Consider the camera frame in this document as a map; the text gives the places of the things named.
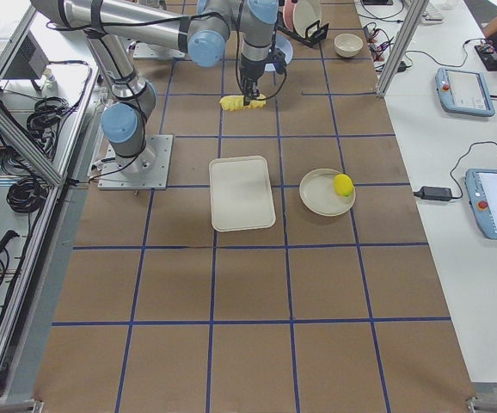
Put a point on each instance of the black dish rack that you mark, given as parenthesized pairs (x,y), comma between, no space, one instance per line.
(313,35)

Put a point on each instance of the cream bowl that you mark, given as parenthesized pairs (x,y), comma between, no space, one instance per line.
(347,45)

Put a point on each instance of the yellow lemon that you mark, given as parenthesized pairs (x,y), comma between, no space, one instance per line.
(343,185)

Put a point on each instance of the pink plate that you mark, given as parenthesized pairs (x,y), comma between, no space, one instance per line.
(288,13)

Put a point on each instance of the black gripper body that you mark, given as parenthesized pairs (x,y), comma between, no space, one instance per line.
(248,73)

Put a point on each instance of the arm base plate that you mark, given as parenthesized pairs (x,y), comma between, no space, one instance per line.
(150,170)
(143,51)

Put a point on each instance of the cream round plate with lemon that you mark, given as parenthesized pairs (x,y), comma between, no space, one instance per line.
(317,193)

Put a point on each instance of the far teach pendant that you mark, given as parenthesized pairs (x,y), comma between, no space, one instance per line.
(464,92)

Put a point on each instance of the aluminium frame post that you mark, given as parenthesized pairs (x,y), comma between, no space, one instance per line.
(403,37)

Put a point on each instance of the yellow bread roll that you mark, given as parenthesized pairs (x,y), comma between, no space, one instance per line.
(235,102)

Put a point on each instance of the black power adapter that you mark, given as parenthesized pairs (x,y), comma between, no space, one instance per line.
(433,193)

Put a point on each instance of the cream plate in rack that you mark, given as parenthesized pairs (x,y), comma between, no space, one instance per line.
(307,15)

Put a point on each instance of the light blue plate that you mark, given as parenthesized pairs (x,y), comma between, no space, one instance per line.
(279,55)

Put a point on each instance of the cream rectangular tray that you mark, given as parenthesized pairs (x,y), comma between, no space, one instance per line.
(241,194)

